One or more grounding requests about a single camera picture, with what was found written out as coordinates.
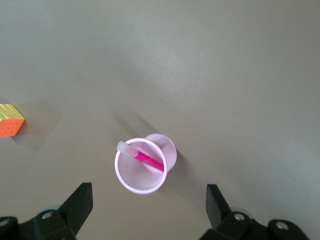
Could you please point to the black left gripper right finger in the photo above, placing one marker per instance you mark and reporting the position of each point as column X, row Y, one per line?
column 237, row 227

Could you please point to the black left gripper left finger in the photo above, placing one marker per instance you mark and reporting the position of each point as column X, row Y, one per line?
column 50, row 225

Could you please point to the pink marker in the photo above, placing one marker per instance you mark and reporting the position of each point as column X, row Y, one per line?
column 150, row 160

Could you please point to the pink mesh cup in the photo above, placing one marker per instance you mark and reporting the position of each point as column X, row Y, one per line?
column 140, row 177

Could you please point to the multicoloured puzzle cube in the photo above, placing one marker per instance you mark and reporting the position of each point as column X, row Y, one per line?
column 10, row 125

